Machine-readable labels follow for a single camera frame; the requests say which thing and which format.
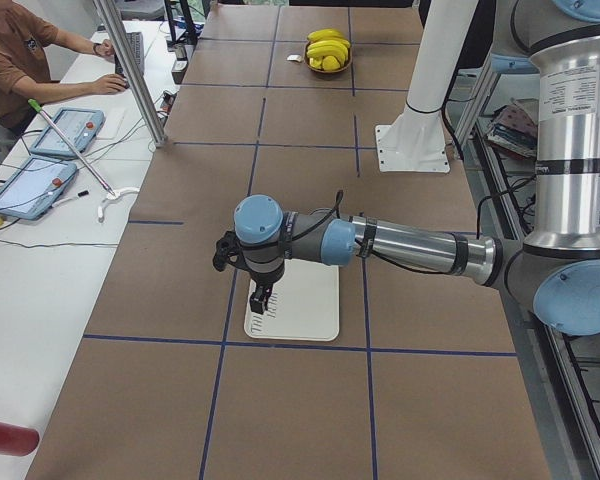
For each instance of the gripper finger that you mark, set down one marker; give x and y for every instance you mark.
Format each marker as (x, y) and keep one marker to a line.
(265, 297)
(255, 301)

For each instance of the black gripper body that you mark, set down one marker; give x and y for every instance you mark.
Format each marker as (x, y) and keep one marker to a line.
(263, 279)

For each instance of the yellow banana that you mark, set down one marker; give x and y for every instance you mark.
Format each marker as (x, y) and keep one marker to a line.
(338, 48)
(327, 33)

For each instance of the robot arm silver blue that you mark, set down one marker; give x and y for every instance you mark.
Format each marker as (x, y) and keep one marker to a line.
(555, 272)

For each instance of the white bear tray plate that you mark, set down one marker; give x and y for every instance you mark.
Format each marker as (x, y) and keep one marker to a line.
(304, 305)

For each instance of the woven brown basket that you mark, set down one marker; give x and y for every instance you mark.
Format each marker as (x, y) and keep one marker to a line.
(314, 64)

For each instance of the yellow lemon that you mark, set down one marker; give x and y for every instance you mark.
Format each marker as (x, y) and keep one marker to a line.
(330, 64)

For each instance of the upper teach pendant tablet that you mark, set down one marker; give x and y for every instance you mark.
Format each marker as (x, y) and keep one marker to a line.
(80, 126)

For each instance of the teach pendant tablet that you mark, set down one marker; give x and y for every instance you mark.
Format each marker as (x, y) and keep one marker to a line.
(80, 126)
(35, 186)

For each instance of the metal rod green tip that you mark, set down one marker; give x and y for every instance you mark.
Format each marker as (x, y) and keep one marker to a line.
(38, 109)

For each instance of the lower teach pendant tablet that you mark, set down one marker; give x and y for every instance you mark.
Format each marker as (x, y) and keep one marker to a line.
(35, 186)

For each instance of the black keyboard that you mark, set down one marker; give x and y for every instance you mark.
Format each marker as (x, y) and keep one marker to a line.
(136, 44)

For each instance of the stack of magazines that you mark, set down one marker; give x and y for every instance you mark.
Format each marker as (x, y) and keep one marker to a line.
(513, 131)

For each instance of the red cylinder bottle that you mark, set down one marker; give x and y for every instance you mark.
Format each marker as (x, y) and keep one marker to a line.
(16, 440)

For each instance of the seated person brown shirt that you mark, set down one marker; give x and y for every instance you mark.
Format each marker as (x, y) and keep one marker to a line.
(24, 68)

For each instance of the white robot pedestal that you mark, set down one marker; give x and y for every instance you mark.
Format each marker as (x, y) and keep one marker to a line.
(415, 141)

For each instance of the aluminium frame post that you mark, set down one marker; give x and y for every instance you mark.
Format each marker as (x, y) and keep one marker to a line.
(117, 29)

